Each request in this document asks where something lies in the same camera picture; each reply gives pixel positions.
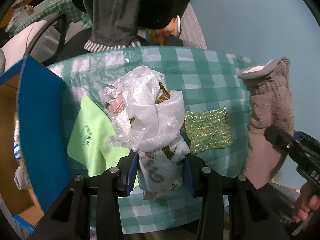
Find green checked tablecloth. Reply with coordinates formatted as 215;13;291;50
15;0;93;34
46;45;253;234

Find pale quilted cover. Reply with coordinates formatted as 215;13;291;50
179;4;208;50

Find dark grey sweater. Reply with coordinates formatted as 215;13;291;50
84;0;142;53

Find white plastic bag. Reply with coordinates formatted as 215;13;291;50
99;66;192;200

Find light green cloth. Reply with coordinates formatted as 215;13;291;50
67;95;140;190

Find green glittery scrub sponge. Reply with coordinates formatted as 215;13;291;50
184;106;235;155

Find colourful packet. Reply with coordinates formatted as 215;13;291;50
146;17;180;46

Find pale bed sheet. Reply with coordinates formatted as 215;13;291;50
0;20;68;63

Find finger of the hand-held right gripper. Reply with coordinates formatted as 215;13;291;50
264;126;304;163
294;130;320;155

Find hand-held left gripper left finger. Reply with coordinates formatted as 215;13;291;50
31;153;139;240

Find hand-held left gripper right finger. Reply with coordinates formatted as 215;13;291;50
184;154;290;240

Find person's right hand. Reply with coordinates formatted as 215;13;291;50
292;182;320;223

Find black office chair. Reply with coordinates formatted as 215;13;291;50
27;0;195;63

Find grey white sock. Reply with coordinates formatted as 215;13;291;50
14;166;33;190

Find grey plastic bag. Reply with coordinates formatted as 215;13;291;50
260;181;304;233

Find blue-edged cardboard box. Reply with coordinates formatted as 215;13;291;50
0;56;73;230

